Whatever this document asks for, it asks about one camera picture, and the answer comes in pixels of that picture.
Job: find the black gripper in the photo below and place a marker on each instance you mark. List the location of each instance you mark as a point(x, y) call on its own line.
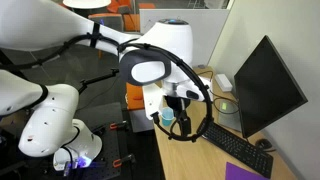
point(174, 101)

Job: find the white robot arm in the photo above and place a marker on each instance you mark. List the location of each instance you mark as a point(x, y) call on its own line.
point(50, 123)

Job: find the small blue cup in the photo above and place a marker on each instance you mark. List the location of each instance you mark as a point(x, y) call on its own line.
point(167, 117)

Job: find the grey cabinet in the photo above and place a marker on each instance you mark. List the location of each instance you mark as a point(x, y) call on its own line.
point(140, 120)

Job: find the orange box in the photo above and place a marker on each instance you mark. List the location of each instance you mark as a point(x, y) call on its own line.
point(135, 96)

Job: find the white cardboard box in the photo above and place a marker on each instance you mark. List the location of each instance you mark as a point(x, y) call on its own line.
point(223, 82)

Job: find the black keyboard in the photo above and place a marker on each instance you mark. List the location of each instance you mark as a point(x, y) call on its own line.
point(240, 147)

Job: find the purple paper sheet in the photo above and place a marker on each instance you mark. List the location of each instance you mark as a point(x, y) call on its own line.
point(240, 173)

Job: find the black computer mouse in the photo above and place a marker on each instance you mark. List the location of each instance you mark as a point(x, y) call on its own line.
point(264, 143)

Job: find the black computer monitor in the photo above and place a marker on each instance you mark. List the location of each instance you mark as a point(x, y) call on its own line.
point(266, 90)

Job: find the black articulated rod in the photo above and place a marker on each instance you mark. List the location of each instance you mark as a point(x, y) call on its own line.
point(100, 78)

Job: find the orange chair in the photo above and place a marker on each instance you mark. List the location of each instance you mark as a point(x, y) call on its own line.
point(128, 20)
point(117, 4)

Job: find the round white table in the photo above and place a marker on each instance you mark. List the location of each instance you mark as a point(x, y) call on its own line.
point(86, 3)

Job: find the white mounting bracket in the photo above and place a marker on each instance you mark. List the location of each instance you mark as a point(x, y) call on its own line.
point(151, 100)

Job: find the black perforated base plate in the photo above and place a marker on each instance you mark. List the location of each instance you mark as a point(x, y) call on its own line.
point(111, 146)

